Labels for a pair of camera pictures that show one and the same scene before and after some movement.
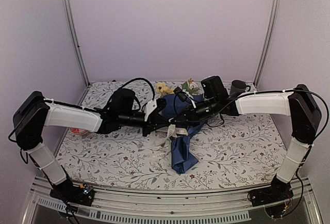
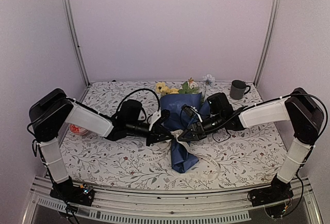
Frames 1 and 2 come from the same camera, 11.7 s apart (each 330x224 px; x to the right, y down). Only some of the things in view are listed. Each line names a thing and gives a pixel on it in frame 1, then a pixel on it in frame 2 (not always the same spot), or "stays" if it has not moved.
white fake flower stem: [191, 86] stays
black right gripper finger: [186, 123] -> [192, 138]
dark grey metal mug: [238, 87] stays
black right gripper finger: [180, 118] -> [190, 134]
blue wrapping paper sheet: [183, 155] stays
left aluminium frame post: [67, 11] stays
